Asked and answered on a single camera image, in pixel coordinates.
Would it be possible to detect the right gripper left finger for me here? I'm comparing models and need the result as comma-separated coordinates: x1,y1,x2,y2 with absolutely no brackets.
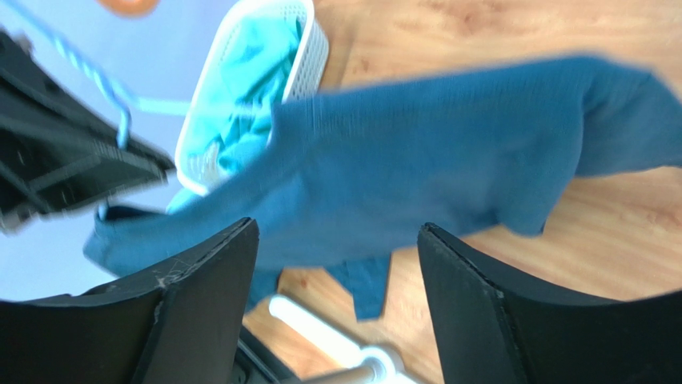
1,219,259,383

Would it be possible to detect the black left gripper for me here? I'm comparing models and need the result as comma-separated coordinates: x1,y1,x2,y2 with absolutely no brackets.
1,32,175,233

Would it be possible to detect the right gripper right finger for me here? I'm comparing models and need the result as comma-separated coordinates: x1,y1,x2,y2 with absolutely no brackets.
418,224,681,383

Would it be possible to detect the light blue wire hanger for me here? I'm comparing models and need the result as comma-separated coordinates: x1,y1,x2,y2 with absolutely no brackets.
5,1,190,149

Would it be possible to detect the orange plastic hanger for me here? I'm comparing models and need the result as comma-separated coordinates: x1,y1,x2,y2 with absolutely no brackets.
97,0,160,18

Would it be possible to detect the dark blue t shirt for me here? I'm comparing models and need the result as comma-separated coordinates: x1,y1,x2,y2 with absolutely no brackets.
84,56,681,320

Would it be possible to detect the teal t shirt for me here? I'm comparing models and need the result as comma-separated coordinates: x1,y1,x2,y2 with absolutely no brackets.
177,16,303,186

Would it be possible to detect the silver clothes rack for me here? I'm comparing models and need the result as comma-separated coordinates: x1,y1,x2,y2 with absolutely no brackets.
268,294,420,384

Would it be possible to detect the white perforated plastic basket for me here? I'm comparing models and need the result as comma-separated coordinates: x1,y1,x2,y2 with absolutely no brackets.
175,1,329,195

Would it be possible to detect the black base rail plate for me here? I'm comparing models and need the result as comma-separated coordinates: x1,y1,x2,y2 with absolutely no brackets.
230,326,301,384

